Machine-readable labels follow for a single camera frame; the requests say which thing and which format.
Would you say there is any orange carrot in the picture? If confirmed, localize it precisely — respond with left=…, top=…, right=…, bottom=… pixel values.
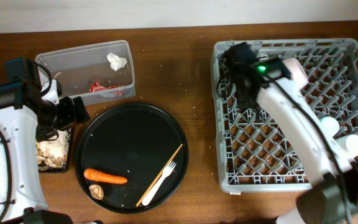
left=83, top=169, right=128, bottom=184

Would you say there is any round black serving tray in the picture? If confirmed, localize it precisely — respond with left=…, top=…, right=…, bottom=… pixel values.
left=75, top=103, right=189, bottom=214

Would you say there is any brown mushroom piece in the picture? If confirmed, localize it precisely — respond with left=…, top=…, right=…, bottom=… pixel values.
left=88, top=184, right=104, bottom=200

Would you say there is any wooden chopstick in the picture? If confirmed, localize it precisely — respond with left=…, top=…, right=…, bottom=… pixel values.
left=136, top=144, right=183, bottom=207

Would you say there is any light blue plastic cup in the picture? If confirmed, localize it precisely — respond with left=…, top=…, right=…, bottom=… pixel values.
left=319, top=116, right=340, bottom=137

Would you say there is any white plastic fork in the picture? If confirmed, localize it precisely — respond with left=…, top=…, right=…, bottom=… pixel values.
left=141, top=161, right=177, bottom=206

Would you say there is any cream plastic cup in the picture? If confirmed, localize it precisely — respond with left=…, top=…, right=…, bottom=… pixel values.
left=336, top=134, right=358, bottom=158

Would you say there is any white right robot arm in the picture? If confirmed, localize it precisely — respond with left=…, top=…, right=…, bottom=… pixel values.
left=211, top=39, right=358, bottom=223

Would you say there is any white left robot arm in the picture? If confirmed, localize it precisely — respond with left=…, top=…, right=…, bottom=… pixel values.
left=0, top=57, right=90, bottom=223

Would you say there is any black rectangular waste bin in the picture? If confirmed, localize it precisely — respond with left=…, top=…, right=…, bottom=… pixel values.
left=35, top=129, right=72, bottom=173

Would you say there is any clear plastic waste bin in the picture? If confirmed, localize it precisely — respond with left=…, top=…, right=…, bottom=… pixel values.
left=35, top=40, right=135, bottom=105

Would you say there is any grey plastic dishwasher rack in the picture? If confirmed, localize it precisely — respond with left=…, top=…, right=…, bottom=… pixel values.
left=211, top=38, right=358, bottom=194

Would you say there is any red snack wrapper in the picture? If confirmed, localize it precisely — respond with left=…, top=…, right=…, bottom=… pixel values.
left=89, top=82, right=123, bottom=96

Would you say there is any pile of rice and peanut shells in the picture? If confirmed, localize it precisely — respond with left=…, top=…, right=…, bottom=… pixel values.
left=35, top=130, right=71, bottom=173

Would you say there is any crumpled white tissue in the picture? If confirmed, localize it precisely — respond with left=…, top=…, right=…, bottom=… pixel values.
left=106, top=53, right=127, bottom=72

